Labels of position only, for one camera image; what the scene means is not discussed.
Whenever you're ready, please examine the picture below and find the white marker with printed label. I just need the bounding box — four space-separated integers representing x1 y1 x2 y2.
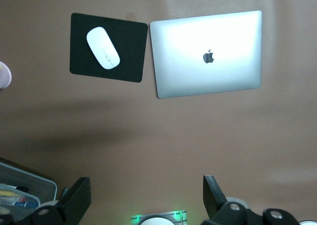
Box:
0 196 40 209

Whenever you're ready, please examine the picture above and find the yellow highlighter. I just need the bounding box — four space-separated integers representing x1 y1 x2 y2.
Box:
0 189 16 198

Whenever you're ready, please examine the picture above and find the clear left arm base plate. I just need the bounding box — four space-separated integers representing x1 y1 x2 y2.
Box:
130 210 187 225

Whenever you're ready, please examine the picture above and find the black mouse pad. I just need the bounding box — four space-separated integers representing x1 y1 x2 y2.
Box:
69 12 149 83

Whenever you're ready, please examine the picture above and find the pink pen cup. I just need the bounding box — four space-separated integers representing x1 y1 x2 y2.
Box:
0 60 12 90

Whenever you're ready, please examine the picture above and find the white computer mouse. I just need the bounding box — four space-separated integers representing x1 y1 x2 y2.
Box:
86 26 121 70

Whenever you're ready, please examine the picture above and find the silver laptop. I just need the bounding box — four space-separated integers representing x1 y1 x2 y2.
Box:
149 10 263 99

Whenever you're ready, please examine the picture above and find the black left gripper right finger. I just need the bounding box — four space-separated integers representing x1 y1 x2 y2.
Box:
202 174 251 225

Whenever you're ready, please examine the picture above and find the grey mesh desk tray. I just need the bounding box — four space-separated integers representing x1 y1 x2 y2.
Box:
0 158 58 211

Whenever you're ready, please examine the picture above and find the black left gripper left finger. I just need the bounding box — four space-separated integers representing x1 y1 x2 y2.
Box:
31 177 92 225

